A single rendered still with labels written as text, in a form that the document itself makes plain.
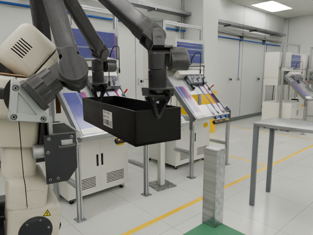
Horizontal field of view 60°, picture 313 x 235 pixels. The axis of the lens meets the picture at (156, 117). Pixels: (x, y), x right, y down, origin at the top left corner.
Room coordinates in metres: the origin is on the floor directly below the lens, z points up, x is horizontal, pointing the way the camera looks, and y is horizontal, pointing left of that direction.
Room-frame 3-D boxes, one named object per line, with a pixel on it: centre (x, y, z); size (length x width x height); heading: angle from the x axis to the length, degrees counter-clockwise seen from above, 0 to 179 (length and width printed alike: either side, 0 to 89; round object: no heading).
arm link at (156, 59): (0.86, -0.01, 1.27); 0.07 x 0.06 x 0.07; 105
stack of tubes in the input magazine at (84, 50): (2.81, 0.66, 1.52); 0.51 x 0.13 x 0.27; 132
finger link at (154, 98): (0.87, 0.00, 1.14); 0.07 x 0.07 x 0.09; 31
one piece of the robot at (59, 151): (0.96, 0.38, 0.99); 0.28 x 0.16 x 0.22; 31
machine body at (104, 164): (2.87, 0.79, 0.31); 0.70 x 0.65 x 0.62; 132
